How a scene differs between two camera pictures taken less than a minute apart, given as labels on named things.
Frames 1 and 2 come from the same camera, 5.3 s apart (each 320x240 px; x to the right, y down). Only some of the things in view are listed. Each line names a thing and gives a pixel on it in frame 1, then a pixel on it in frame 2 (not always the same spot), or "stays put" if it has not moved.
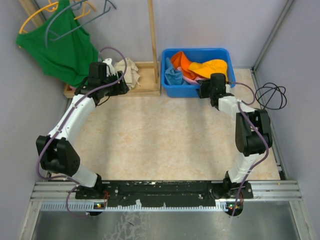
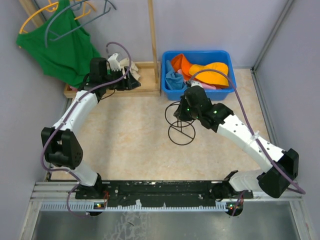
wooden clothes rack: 149,72 stays put
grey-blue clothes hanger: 83,24 stays put
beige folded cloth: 131,76 stays put
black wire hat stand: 271,97 → 180,132
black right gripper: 201,91 → 179,114
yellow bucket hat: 206,69 stays put
